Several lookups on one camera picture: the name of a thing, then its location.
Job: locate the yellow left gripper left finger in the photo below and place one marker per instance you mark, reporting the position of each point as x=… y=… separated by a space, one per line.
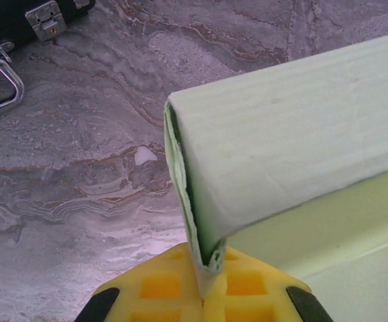
x=153 y=298

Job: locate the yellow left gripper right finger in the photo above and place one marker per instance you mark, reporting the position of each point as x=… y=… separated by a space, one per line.
x=254 y=298

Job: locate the light green paper box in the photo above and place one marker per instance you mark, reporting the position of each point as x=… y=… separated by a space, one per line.
x=281 y=134

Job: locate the silver case latch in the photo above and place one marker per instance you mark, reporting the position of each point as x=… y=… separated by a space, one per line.
x=46 y=20
x=83 y=3

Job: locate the black carrying case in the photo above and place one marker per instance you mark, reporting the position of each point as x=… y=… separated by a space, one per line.
x=2 y=23

